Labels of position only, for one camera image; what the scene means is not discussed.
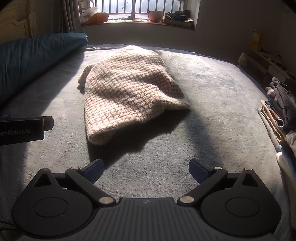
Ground beige houndstooth knit garment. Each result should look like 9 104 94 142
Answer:
78 46 190 146

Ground pile of folded clothes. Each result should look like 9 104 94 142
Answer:
258 77 295 187

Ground box with dark clothes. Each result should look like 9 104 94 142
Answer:
164 9 194 29

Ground dark teal pillow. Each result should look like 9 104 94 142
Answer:
1 33 88 102

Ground grey curtain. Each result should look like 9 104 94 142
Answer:
59 0 81 33

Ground cream carved wardrobe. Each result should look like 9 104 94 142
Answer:
1 1 38 43

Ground orange bag on windowsill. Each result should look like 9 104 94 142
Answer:
86 13 109 25

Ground white bag on windowsill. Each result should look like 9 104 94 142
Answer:
80 6 98 25

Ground wooden side shelf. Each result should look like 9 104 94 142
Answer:
238 47 295 87

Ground metal window grille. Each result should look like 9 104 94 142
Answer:
87 0 187 20

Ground yellow box on shelf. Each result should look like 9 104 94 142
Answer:
250 29 262 51

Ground pink pot on windowsill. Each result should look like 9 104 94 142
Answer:
147 11 163 22

